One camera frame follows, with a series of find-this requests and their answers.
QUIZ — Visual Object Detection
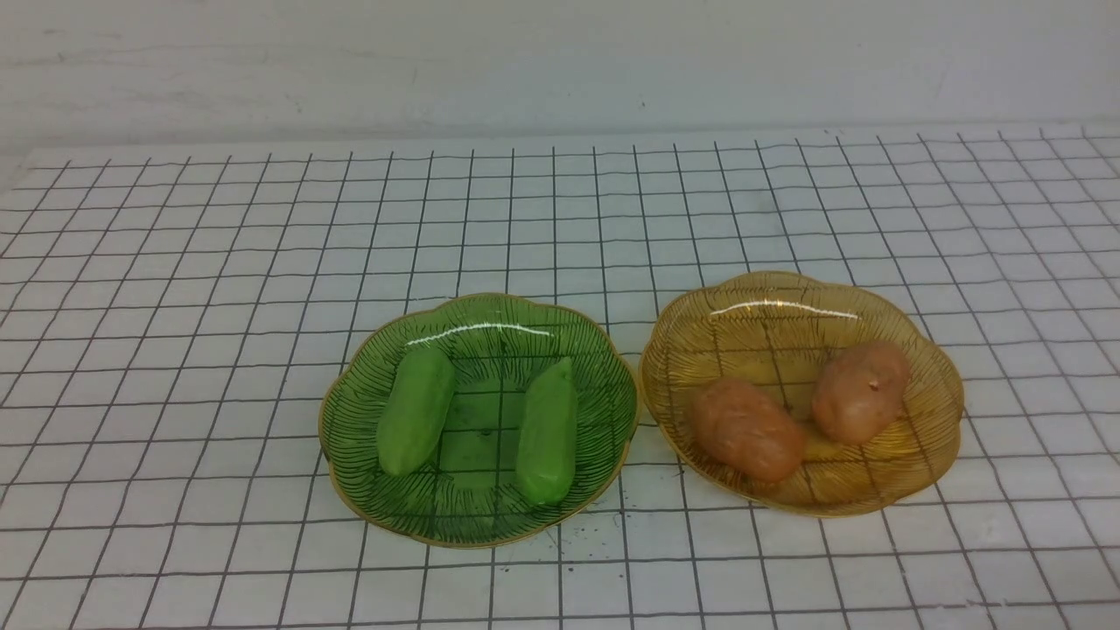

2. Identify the green toy cucumber rounded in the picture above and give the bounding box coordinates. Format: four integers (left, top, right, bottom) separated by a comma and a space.
515, 356, 578, 504

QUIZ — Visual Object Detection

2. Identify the green toy vegetable pointed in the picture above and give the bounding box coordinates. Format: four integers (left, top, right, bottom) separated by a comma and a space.
376, 346, 457, 476

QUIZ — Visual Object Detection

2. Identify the brown toy potato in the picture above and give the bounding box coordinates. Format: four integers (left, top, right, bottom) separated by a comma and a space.
689, 376, 808, 483
811, 340, 911, 445

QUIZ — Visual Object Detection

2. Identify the green glass plate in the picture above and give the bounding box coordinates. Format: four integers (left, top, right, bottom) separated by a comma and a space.
318, 291, 641, 548

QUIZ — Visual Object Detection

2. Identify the amber glass plate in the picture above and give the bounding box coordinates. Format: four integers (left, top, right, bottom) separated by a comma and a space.
640, 270, 965, 517

